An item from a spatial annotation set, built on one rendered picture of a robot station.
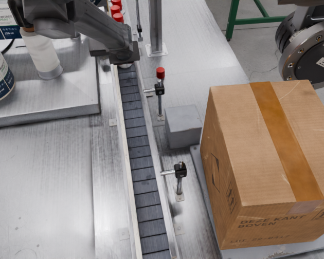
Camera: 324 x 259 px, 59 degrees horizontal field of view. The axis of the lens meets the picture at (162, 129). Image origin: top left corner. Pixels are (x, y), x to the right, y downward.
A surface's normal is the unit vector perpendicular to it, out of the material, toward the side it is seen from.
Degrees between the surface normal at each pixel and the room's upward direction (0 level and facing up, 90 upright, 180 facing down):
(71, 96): 0
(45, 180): 0
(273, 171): 0
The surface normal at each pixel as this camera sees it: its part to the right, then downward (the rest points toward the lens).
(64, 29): 0.98, -0.06
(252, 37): -0.01, -0.62
